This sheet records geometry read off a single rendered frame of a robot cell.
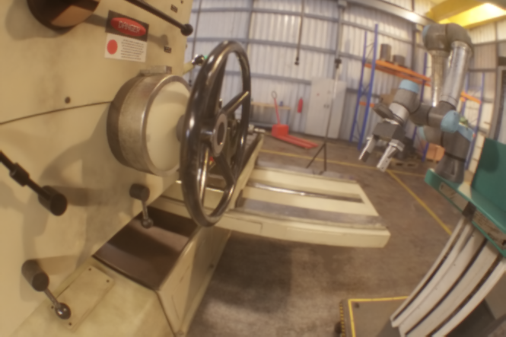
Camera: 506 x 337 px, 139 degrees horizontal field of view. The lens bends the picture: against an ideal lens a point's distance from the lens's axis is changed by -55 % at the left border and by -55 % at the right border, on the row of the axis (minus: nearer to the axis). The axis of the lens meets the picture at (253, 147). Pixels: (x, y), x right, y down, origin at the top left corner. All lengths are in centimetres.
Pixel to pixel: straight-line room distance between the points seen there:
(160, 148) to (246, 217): 88
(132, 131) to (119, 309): 75
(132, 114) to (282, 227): 101
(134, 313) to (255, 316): 91
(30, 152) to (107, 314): 74
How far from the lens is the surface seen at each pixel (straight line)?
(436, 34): 102
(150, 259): 109
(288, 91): 776
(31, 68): 36
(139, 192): 52
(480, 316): 122
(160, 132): 40
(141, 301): 97
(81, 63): 40
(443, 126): 78
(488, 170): 98
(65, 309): 46
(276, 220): 122
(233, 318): 157
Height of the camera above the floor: 141
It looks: 16 degrees down
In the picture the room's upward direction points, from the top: 7 degrees clockwise
